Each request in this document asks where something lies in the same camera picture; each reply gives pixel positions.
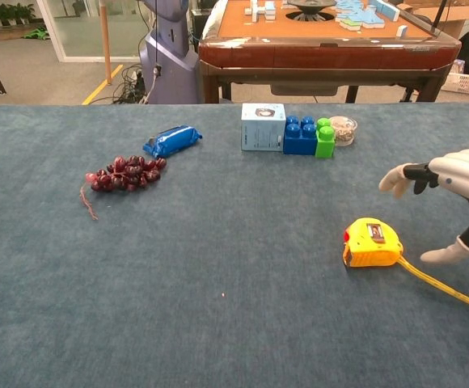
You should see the green building block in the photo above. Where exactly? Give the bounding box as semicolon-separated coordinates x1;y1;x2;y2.
315;117;336;159

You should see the red grape bunch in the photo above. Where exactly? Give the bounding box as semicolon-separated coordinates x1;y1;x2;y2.
79;155;167;221

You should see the blue building block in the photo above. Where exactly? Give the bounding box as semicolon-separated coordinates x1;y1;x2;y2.
283;115;319;156

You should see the white mahjong tile cluster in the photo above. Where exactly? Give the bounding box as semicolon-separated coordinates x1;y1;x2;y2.
243;0;278;23

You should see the blue mahjong tile pile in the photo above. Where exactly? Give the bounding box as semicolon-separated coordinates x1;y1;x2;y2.
334;0;402;32

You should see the yellow tape measure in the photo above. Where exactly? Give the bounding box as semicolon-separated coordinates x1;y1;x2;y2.
342;217;469;318

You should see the hanging black cord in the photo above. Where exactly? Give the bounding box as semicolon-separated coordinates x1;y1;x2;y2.
152;0;163;78

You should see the clear cup of nuts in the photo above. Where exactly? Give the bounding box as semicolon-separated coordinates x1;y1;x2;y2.
328;115;358;147

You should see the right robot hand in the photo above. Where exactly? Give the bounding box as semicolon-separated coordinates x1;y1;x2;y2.
378;145;469;266

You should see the brown mahjong table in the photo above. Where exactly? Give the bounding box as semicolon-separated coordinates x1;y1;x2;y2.
197;0;462;104

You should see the wooden pole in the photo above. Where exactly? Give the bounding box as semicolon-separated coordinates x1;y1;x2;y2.
98;0;113;86

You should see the black mahjong centre disc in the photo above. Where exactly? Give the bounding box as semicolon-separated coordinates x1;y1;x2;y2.
285;0;337;22

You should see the light blue cardboard box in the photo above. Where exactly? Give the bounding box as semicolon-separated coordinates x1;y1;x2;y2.
240;103;287;153

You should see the blue snack packet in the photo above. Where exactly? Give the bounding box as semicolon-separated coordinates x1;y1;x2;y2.
142;124;204;159

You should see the green floor item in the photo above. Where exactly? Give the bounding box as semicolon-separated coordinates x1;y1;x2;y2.
21;25;52;41

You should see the floor cable bundle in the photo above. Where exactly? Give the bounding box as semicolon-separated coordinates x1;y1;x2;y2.
112;63;153;105

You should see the potted plants row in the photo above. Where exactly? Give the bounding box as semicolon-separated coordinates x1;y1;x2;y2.
0;2;37;30

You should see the purple robot base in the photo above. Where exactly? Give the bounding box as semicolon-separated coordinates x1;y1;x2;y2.
138;0;201;105

